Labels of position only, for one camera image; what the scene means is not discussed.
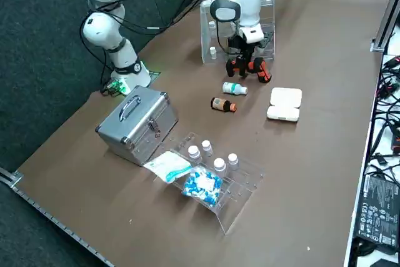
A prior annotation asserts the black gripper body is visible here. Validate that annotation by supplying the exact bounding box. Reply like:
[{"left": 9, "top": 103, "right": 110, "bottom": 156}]
[{"left": 241, "top": 41, "right": 263, "bottom": 57}]

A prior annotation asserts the orange black barcode scanner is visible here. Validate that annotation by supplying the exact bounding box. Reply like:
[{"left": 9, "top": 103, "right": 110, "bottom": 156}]
[{"left": 225, "top": 56, "right": 273, "bottom": 84}]

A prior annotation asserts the white medicine bottle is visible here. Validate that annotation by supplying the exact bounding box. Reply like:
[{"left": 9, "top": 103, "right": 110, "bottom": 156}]
[{"left": 222, "top": 81, "right": 249, "bottom": 96}]

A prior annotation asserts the brown medicine bottle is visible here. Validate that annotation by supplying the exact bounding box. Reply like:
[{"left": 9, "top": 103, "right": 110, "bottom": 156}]
[{"left": 210, "top": 96, "right": 238, "bottom": 113}]

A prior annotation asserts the clear stepped acrylic shelf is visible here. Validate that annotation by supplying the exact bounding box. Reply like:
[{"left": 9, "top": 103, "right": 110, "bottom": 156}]
[{"left": 199, "top": 0, "right": 276, "bottom": 65}]

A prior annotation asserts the white open pill box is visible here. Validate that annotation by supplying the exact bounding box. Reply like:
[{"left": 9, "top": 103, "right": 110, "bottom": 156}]
[{"left": 266, "top": 87, "right": 303, "bottom": 123}]

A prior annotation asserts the white capped pill bottle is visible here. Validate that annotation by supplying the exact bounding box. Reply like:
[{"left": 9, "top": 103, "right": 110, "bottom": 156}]
[
  {"left": 227, "top": 153, "right": 239, "bottom": 171},
  {"left": 212, "top": 157, "right": 226, "bottom": 174},
  {"left": 187, "top": 144, "right": 201, "bottom": 163},
  {"left": 201, "top": 139, "right": 214, "bottom": 157}
]

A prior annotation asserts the white face mask packet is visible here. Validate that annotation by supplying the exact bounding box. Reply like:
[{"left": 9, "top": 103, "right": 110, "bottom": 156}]
[{"left": 142, "top": 150, "right": 193, "bottom": 184}]

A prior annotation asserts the aluminium carry case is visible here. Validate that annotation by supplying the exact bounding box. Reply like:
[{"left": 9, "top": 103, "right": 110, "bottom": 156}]
[{"left": 94, "top": 85, "right": 179, "bottom": 167}]

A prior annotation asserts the blue white capsule bag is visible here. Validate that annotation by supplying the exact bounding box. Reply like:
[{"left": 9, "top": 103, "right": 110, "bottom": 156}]
[{"left": 181, "top": 168, "right": 224, "bottom": 208}]

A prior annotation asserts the clear acrylic divided organizer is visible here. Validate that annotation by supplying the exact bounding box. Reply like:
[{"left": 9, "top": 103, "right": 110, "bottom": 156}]
[{"left": 142, "top": 131, "right": 266, "bottom": 236}]

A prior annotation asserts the black labelled power adapter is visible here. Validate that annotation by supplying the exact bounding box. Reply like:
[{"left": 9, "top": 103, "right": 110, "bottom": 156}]
[{"left": 354, "top": 172, "right": 400, "bottom": 248}]

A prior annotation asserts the aluminium camera post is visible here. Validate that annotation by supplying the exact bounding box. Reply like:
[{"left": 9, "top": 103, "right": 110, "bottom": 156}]
[{"left": 370, "top": 0, "right": 400, "bottom": 53}]

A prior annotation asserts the aluminium table edge rail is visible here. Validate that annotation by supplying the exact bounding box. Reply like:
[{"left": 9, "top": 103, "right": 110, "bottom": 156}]
[{"left": 0, "top": 166, "right": 115, "bottom": 267}]

